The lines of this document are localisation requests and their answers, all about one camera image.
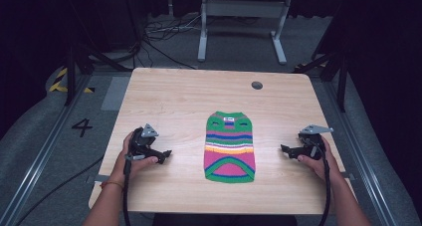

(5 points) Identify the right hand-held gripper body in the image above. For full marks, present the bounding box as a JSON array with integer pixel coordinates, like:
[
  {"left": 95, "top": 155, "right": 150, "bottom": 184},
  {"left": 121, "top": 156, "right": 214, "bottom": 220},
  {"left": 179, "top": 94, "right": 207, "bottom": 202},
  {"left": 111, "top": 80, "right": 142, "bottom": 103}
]
[{"left": 298, "top": 124, "right": 334, "bottom": 161}]

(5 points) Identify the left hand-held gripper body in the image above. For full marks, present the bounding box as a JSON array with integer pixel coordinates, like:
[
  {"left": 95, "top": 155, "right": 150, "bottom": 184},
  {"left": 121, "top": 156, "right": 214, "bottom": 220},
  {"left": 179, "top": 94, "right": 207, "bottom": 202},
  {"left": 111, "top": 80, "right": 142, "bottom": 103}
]
[{"left": 127, "top": 123, "right": 160, "bottom": 161}]

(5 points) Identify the person's right hand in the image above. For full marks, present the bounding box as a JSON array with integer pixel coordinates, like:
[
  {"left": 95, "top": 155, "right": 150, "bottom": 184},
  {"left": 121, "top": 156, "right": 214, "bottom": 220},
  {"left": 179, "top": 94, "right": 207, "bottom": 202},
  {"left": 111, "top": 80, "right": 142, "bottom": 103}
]
[{"left": 297, "top": 135, "right": 342, "bottom": 184}]

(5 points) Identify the person's left hand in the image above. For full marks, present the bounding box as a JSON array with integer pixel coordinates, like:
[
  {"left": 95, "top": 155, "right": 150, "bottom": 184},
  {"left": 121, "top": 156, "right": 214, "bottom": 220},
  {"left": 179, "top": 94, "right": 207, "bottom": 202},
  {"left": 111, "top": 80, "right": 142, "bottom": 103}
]
[{"left": 107, "top": 131, "right": 159, "bottom": 187}]

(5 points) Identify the grey floor plate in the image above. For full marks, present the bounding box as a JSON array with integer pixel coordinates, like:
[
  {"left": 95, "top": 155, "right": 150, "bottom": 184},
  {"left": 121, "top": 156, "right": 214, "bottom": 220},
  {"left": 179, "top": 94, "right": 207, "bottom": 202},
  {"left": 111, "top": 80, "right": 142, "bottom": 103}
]
[{"left": 101, "top": 75, "right": 132, "bottom": 113}]

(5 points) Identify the striped knitted pet sweater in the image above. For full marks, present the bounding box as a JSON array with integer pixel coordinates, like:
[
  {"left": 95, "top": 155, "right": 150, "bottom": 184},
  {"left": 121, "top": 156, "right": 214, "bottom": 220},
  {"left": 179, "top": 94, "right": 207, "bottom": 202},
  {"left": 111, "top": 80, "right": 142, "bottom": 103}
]
[{"left": 203, "top": 111, "right": 257, "bottom": 184}]

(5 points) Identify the black metal stand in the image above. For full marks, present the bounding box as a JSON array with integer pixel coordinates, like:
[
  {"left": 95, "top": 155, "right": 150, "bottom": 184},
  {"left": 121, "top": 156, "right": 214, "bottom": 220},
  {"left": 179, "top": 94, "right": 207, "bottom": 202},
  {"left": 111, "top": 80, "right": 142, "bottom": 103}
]
[
  {"left": 293, "top": 50, "right": 350, "bottom": 113},
  {"left": 63, "top": 41, "right": 134, "bottom": 108}
]

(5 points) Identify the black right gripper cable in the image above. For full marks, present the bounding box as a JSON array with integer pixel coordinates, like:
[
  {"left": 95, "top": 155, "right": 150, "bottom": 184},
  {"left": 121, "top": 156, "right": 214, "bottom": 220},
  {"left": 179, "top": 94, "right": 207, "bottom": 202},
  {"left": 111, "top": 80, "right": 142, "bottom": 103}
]
[{"left": 308, "top": 137, "right": 332, "bottom": 226}]

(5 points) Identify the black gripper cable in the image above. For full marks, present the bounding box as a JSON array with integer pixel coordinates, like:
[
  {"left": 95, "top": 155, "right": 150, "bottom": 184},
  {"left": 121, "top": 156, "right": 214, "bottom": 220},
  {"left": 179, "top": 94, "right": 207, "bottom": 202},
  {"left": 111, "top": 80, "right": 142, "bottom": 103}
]
[
  {"left": 121, "top": 154, "right": 147, "bottom": 226},
  {"left": 308, "top": 137, "right": 332, "bottom": 226}
]

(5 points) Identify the thin wrist bracelet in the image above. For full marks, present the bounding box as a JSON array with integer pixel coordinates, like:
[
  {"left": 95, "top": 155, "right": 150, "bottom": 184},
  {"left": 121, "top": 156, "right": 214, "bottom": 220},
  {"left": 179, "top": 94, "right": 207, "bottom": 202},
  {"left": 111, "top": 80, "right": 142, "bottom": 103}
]
[{"left": 100, "top": 180, "right": 124, "bottom": 191}]

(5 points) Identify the metal floor rail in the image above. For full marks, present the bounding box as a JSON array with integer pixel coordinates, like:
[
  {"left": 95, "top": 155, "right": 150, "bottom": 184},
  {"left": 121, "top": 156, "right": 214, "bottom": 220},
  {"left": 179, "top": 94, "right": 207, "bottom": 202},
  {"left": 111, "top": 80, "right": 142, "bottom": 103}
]
[
  {"left": 321, "top": 80, "right": 401, "bottom": 226},
  {"left": 0, "top": 72, "right": 93, "bottom": 226}
]

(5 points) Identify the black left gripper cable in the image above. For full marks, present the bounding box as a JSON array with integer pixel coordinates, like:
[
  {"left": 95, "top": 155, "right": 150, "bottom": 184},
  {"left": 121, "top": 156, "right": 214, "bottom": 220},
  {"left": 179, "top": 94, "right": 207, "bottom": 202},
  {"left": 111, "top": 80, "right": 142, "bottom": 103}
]
[{"left": 121, "top": 154, "right": 147, "bottom": 226}]

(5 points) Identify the black floor cable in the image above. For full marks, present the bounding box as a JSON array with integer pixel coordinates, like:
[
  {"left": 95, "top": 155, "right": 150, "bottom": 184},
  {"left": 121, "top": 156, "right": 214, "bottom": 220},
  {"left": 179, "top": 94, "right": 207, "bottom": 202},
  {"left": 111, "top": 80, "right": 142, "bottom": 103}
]
[{"left": 14, "top": 155, "right": 105, "bottom": 226}]

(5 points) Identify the tangle of floor cables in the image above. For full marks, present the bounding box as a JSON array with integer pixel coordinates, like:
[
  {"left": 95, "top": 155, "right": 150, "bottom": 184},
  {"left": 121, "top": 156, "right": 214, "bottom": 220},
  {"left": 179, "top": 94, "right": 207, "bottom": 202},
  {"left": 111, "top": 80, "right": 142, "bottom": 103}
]
[{"left": 132, "top": 12, "right": 204, "bottom": 71}]

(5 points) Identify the white metal table frame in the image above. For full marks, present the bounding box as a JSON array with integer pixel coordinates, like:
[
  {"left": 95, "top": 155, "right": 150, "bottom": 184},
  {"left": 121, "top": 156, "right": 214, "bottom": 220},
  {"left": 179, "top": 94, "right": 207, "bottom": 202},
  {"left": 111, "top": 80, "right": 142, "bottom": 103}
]
[{"left": 197, "top": 0, "right": 294, "bottom": 66}]

